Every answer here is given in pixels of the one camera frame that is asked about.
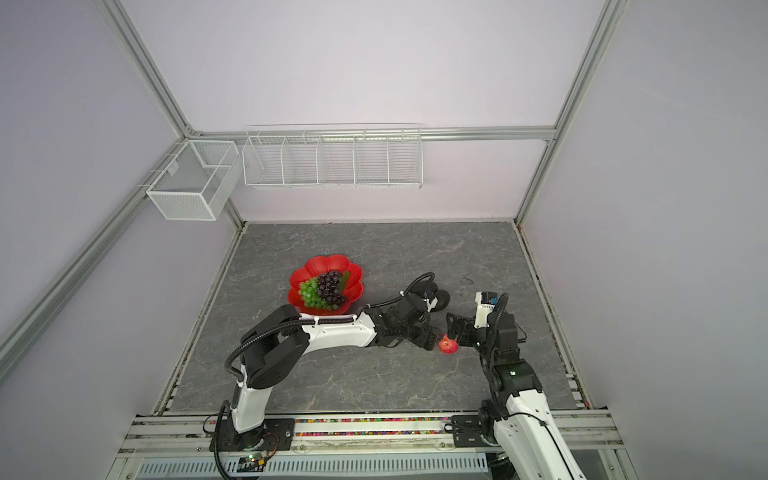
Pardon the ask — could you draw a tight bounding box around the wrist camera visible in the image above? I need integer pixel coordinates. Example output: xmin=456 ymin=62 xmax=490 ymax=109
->
xmin=474 ymin=291 xmax=499 ymax=329
xmin=419 ymin=289 xmax=439 ymax=312

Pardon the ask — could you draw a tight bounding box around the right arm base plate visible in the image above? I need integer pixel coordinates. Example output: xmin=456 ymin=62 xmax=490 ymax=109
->
xmin=446 ymin=413 xmax=497 ymax=448

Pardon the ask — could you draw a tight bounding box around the small white mesh basket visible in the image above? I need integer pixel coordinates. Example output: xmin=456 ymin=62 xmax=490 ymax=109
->
xmin=147 ymin=140 xmax=243 ymax=221

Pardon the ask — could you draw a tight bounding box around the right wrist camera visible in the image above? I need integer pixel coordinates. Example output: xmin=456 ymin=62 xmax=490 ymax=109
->
xmin=474 ymin=291 xmax=499 ymax=329

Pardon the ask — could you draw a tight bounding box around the purple fake grape bunch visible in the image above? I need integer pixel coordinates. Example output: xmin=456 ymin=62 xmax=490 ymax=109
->
xmin=315 ymin=270 xmax=346 ymax=310

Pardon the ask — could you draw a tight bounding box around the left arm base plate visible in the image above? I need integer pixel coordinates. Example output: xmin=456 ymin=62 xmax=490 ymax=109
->
xmin=209 ymin=418 xmax=296 ymax=453

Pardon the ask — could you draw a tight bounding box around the red fake apple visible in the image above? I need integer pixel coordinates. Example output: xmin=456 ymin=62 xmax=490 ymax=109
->
xmin=438 ymin=335 xmax=459 ymax=354

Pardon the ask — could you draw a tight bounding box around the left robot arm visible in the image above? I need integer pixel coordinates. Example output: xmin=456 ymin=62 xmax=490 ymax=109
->
xmin=224 ymin=272 xmax=450 ymax=435

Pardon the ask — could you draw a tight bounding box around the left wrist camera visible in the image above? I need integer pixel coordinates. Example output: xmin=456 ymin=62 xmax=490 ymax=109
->
xmin=419 ymin=289 xmax=439 ymax=312

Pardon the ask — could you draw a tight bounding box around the dark fake avocado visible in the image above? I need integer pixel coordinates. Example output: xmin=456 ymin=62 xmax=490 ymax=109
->
xmin=430 ymin=290 xmax=450 ymax=312

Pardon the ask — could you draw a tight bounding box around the long white wire basket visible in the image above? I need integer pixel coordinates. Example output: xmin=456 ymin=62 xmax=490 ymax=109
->
xmin=241 ymin=123 xmax=424 ymax=189

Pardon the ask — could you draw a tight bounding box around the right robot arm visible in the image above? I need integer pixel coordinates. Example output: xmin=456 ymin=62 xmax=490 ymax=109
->
xmin=438 ymin=291 xmax=585 ymax=479

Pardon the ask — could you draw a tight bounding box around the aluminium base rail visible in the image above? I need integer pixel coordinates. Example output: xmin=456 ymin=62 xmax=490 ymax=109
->
xmin=116 ymin=410 xmax=625 ymax=460

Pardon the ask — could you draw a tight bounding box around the green fake grape bunch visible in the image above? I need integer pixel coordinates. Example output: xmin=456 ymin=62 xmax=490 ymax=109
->
xmin=299 ymin=276 xmax=344 ymax=311

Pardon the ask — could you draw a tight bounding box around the red flower-shaped fruit bowl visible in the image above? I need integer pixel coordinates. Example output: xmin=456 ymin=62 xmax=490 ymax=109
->
xmin=287 ymin=254 xmax=364 ymax=316

